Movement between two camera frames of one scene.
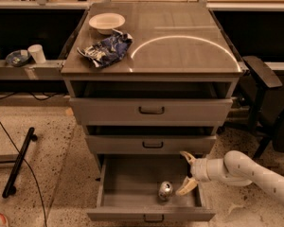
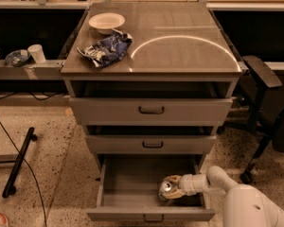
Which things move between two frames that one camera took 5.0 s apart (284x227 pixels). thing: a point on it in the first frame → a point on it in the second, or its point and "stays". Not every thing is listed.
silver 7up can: x=166 y=190 stays
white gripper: x=199 y=169 → x=188 y=184
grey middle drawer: x=150 y=144 stays
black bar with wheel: x=9 y=188 stays
